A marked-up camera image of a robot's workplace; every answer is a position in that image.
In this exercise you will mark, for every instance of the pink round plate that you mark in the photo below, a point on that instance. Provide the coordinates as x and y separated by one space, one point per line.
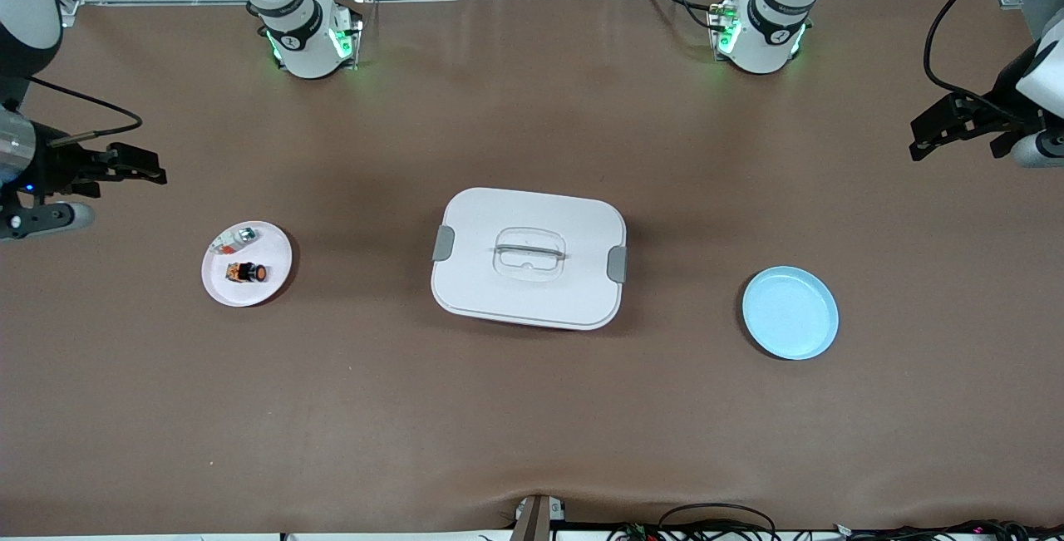
266 292

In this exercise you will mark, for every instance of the brown camera mount post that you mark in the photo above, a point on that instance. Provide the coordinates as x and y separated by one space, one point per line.
536 520

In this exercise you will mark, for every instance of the white lidded storage box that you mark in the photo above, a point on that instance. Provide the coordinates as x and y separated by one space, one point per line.
532 217

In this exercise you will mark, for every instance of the grey box latch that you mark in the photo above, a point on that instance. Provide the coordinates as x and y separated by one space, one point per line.
617 264
443 243

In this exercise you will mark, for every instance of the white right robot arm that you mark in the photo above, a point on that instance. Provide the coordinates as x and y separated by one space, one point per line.
299 42

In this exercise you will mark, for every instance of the orange black push-button switch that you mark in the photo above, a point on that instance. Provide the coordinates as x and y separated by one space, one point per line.
247 272

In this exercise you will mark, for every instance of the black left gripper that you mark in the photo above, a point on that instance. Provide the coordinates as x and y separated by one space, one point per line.
997 114

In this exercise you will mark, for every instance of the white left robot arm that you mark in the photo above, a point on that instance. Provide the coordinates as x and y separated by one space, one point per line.
765 34

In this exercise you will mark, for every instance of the brown table cover mat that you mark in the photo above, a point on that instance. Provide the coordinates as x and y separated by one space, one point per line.
532 408

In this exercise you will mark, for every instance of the blue round plate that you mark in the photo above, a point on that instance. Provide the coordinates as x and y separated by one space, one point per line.
790 317

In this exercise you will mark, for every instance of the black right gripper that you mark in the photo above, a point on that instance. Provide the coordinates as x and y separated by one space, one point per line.
58 169

